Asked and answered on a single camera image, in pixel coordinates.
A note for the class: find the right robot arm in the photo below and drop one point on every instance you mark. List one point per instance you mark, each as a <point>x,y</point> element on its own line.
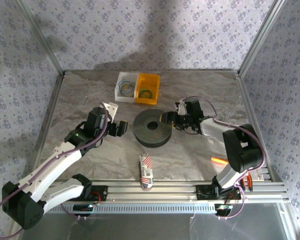
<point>242,150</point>

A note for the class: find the white plastic bin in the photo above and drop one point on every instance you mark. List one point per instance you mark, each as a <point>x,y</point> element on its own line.
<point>125,99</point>

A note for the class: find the yellow plastic bin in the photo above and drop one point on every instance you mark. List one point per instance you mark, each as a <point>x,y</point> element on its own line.
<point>146,101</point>

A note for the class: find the flag printed packet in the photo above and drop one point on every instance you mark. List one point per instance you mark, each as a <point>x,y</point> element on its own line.
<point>146,172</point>

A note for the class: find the orange marker pen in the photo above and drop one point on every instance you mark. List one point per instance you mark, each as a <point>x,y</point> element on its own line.
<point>220,160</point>

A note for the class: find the grey metal sheet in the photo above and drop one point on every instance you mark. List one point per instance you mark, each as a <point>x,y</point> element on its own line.
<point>140,226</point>

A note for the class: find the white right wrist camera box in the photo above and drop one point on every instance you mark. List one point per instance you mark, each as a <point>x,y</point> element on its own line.
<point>180,107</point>

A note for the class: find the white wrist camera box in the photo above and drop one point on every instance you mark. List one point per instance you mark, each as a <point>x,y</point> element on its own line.
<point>111,110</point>
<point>180,107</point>

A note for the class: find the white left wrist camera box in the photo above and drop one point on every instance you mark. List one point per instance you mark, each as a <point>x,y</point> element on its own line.
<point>111,110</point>

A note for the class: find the aluminium table edge rail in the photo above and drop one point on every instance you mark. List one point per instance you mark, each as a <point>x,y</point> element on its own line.
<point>55,100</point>
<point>245,95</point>

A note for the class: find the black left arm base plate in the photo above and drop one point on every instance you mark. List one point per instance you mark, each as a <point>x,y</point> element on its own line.
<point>101,193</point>

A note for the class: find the aluminium mounting rail frame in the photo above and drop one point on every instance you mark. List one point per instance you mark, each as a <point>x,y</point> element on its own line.
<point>152,193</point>

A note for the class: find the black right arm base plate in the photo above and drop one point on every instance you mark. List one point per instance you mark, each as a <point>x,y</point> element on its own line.
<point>205,193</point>

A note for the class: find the aluminium frame post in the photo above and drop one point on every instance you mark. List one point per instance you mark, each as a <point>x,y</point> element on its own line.
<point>261,37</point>
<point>40,37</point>

